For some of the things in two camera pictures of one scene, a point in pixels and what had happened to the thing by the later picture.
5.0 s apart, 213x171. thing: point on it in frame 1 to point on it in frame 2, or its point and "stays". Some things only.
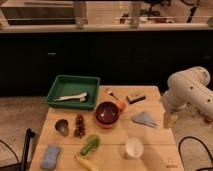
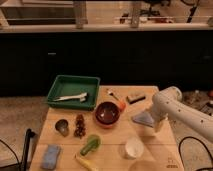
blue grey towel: (144, 118) stays
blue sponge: (50, 157) stays
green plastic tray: (73, 92) stays
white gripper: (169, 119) to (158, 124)
